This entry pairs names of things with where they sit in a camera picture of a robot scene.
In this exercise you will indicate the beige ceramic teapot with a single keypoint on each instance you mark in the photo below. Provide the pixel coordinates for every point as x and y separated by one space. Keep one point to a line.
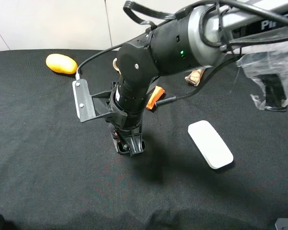
114 63

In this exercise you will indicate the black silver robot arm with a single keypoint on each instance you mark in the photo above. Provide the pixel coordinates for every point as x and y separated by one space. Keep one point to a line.
196 36

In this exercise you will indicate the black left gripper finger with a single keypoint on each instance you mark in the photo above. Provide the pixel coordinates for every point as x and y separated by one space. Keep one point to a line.
135 143

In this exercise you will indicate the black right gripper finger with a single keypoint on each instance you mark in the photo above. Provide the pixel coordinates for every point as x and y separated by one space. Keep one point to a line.
125 145

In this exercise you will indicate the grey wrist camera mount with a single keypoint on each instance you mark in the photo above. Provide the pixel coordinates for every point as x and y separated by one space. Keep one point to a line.
83 100

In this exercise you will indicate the black red gum tin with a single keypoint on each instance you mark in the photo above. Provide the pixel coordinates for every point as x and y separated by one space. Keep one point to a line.
117 143

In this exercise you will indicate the black tablecloth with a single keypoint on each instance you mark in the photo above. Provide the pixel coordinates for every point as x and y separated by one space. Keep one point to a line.
57 173

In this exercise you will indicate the orange bread slice toy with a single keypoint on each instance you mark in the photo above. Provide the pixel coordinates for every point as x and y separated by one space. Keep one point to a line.
155 96

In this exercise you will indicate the clear plastic bag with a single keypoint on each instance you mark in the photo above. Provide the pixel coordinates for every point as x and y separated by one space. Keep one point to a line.
269 70

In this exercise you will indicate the Ferrero chocolate packet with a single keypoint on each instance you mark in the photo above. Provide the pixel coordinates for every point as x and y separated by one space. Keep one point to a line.
194 77

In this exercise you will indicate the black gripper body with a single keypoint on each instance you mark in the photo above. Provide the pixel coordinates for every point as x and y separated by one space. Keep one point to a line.
122 106

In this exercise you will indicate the yellow mango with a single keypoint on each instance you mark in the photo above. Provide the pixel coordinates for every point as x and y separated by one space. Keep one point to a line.
61 64

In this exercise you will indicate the grey object bottom right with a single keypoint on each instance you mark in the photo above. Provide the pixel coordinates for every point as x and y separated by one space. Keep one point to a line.
281 224

